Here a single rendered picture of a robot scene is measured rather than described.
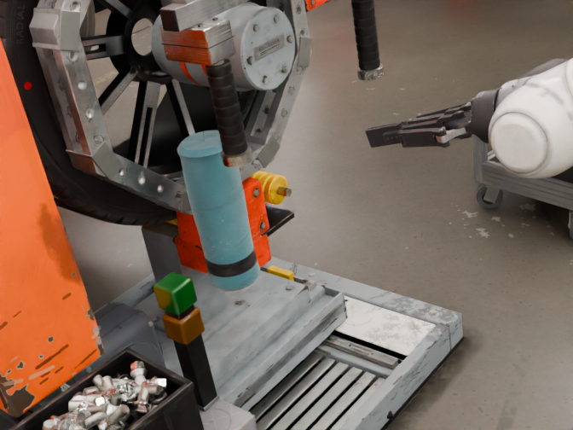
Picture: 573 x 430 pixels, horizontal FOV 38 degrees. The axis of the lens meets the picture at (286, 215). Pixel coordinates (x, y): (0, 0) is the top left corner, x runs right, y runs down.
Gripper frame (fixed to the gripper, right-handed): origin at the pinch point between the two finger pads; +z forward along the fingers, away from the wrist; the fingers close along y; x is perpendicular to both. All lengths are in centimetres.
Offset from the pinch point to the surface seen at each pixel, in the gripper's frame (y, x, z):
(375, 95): -168, 40, 119
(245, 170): 0.4, 2.0, 32.1
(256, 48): 8.1, -19.9, 11.6
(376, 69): -10.4, -8.0, 5.2
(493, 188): -96, 54, 40
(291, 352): -4, 46, 46
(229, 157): 24.7, -9.0, 9.1
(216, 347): 10, 35, 51
